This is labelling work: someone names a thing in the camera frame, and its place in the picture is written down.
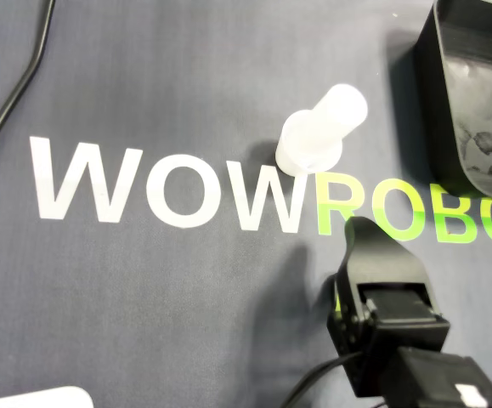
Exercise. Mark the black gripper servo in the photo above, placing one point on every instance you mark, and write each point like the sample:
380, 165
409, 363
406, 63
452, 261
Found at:
403, 319

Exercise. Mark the white plastic cylinder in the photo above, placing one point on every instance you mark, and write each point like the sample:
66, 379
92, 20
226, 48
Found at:
343, 106

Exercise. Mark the translucent white plastic cup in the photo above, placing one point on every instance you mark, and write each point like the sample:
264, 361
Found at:
290, 151

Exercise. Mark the dark grey WOWROBO printed mat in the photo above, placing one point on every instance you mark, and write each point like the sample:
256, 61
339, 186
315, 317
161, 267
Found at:
143, 297

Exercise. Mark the black 3D-printed tray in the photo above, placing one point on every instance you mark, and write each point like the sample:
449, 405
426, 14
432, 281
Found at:
483, 85

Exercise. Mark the white desk lamp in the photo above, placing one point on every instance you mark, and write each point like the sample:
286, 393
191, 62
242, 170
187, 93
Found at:
37, 399

